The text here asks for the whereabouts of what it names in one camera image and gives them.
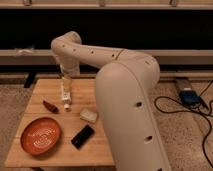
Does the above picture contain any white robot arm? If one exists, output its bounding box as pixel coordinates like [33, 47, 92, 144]
[51, 32, 171, 171]

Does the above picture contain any black eraser block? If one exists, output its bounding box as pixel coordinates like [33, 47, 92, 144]
[71, 125, 95, 149]

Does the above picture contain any crumpled plastic on ledge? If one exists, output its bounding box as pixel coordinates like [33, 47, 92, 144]
[15, 48, 35, 56]

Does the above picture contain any orange ridged bowl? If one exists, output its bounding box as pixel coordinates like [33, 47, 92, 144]
[20, 117, 62, 156]

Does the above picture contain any blue power box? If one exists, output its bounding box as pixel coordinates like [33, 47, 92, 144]
[179, 90, 200, 106]

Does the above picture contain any black table leg bracket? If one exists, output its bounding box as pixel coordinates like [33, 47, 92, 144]
[24, 72, 37, 88]

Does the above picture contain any black floor cable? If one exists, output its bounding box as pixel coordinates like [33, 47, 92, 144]
[153, 79, 213, 168]

